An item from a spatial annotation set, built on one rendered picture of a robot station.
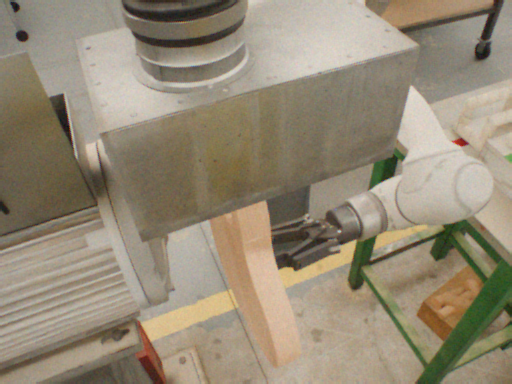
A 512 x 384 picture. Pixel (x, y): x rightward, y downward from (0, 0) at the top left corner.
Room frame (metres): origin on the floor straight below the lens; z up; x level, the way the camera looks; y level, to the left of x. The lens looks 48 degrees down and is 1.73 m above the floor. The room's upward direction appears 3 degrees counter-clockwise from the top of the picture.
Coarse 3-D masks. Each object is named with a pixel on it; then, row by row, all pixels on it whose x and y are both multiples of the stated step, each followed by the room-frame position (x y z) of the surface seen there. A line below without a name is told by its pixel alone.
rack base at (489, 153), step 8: (504, 136) 0.79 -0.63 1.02; (488, 144) 0.77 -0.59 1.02; (496, 144) 0.77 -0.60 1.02; (504, 144) 0.76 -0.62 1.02; (488, 152) 0.76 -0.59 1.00; (496, 152) 0.75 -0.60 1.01; (504, 152) 0.74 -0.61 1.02; (480, 160) 0.77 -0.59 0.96; (488, 160) 0.75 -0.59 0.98; (496, 160) 0.74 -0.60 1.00; (504, 160) 0.72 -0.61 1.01; (488, 168) 0.74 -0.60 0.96; (496, 168) 0.73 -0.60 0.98; (504, 168) 0.71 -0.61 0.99; (496, 176) 0.72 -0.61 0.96; (504, 176) 0.70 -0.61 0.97; (496, 184) 0.71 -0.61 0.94; (504, 184) 0.69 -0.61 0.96; (504, 192) 0.68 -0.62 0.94
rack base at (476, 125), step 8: (472, 120) 0.96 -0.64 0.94; (480, 120) 0.96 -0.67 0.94; (448, 128) 0.93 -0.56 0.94; (472, 128) 0.92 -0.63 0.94; (480, 128) 0.92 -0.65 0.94; (504, 128) 0.92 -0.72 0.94; (448, 136) 0.90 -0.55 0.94; (456, 136) 0.89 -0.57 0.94; (496, 136) 0.88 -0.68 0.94; (464, 152) 0.83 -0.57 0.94; (472, 152) 0.83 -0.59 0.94
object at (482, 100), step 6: (498, 90) 0.95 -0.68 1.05; (504, 90) 0.95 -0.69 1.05; (510, 90) 0.95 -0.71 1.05; (480, 96) 0.93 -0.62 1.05; (486, 96) 0.93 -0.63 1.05; (492, 96) 0.93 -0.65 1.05; (498, 96) 0.93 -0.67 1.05; (504, 96) 0.93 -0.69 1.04; (510, 96) 0.94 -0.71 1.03; (468, 102) 0.91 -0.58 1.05; (474, 102) 0.91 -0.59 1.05; (480, 102) 0.91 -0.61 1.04; (486, 102) 0.91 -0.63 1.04; (492, 102) 0.92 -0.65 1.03
